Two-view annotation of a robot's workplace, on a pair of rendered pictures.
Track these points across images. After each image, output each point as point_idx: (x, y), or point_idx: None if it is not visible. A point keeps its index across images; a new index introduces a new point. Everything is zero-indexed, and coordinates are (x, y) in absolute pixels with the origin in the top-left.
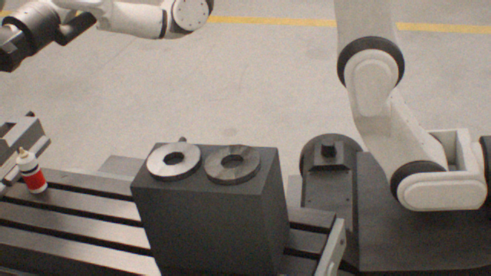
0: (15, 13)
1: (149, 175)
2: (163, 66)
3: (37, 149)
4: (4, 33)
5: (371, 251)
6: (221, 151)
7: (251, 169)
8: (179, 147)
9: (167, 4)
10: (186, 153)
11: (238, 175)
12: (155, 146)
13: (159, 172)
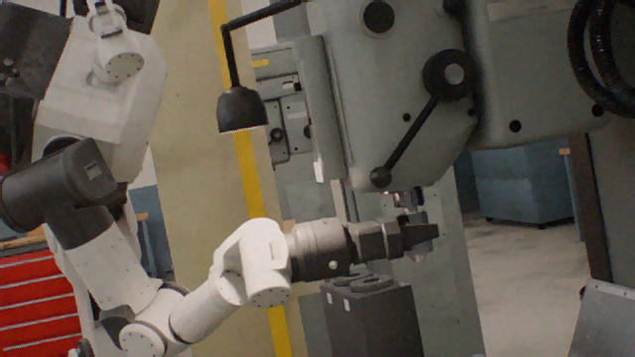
0: (330, 217)
1: (393, 285)
2: None
3: None
4: (360, 224)
5: None
6: (346, 279)
7: (353, 271)
8: (357, 284)
9: (170, 303)
10: (361, 281)
11: (363, 270)
12: (362, 296)
13: (389, 277)
